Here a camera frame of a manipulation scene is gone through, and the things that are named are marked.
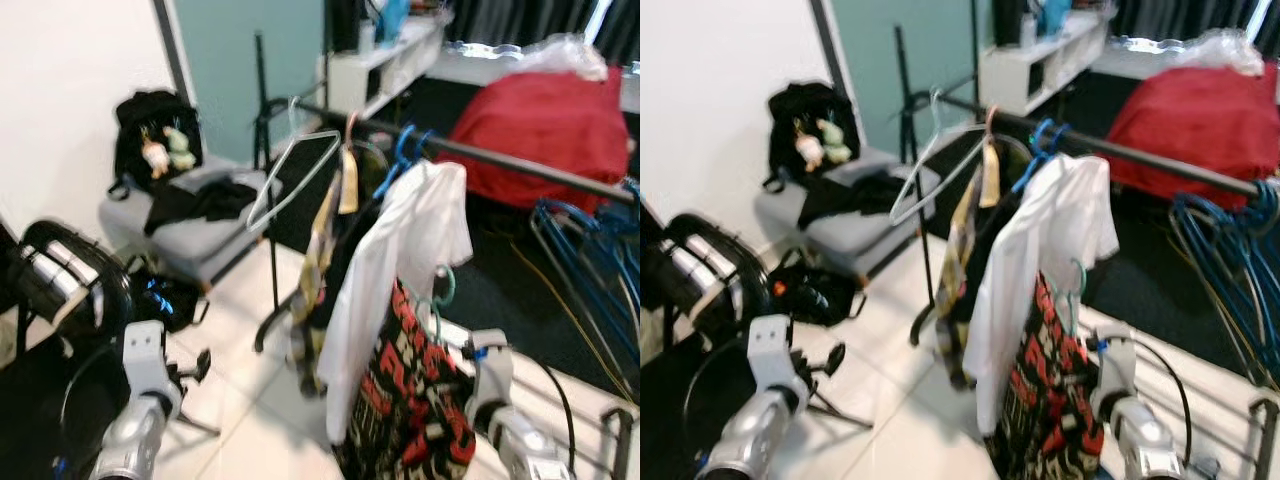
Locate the grey cushioned bench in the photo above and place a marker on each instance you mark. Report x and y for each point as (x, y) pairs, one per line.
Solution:
(190, 245)
(850, 240)

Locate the teal plastic hanger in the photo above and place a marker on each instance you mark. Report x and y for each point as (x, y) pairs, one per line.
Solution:
(450, 282)
(1083, 280)

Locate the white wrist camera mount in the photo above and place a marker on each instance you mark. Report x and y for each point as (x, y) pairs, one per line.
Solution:
(775, 350)
(145, 355)
(492, 370)
(1112, 370)

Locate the white brown plush toy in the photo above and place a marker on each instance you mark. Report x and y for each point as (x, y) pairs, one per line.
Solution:
(155, 158)
(808, 150)

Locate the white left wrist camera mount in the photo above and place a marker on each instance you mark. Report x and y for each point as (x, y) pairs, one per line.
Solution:
(145, 355)
(775, 350)

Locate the green plush toy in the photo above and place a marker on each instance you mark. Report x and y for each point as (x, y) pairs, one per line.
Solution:
(180, 148)
(835, 140)

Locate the black metal clothes rack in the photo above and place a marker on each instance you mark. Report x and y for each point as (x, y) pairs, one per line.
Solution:
(1150, 160)
(520, 165)

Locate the black red printed shirt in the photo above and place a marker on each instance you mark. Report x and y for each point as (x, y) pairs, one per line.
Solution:
(1050, 410)
(410, 410)

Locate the black garment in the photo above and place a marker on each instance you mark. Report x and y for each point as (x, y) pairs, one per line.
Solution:
(855, 198)
(200, 205)

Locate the black backpack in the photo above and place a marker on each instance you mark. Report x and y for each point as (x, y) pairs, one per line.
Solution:
(805, 115)
(150, 120)

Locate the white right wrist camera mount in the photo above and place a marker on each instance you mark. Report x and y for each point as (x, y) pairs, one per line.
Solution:
(1112, 370)
(492, 370)

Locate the white shelf unit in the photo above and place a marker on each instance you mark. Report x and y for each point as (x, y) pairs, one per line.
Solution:
(1050, 55)
(400, 60)

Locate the white plastic bag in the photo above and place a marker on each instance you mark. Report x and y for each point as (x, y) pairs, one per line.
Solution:
(1220, 50)
(565, 55)

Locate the white shirt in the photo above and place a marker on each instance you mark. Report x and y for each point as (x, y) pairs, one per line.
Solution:
(390, 260)
(1040, 250)

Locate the black curtain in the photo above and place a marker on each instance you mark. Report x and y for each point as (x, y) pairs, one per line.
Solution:
(1180, 15)
(540, 20)

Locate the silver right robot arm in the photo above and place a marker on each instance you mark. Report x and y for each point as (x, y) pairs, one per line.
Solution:
(525, 450)
(1145, 445)

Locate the white bottle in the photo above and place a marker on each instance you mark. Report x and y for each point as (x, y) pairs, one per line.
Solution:
(366, 36)
(1026, 30)

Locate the grey folded cloth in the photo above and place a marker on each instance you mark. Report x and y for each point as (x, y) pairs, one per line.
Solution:
(870, 172)
(215, 177)

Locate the black bag with orange logo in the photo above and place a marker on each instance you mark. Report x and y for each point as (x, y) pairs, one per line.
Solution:
(815, 295)
(170, 300)

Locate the black shoulder bag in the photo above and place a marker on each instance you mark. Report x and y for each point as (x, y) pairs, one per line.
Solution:
(1005, 20)
(347, 25)

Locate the yellow plaid shirt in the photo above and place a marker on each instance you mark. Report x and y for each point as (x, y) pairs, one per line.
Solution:
(965, 295)
(315, 300)

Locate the red blanket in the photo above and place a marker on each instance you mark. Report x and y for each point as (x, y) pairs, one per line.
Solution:
(550, 130)
(1200, 120)

